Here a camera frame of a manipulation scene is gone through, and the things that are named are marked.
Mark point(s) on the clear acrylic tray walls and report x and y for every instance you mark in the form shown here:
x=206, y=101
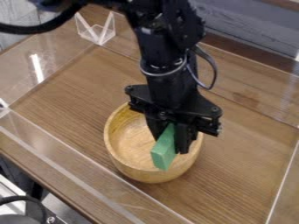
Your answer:
x=83, y=144

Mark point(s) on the brown wooden bowl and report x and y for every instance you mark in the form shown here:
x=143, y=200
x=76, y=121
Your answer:
x=130, y=141

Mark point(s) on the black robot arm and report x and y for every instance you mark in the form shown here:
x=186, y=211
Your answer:
x=168, y=30

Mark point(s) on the green rectangular block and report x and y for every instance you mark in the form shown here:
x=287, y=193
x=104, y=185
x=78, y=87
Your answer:
x=163, y=151

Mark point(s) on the clear acrylic corner bracket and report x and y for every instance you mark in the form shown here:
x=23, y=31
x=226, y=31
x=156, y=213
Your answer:
x=99, y=34

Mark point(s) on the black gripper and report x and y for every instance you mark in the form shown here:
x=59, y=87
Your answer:
x=171, y=100

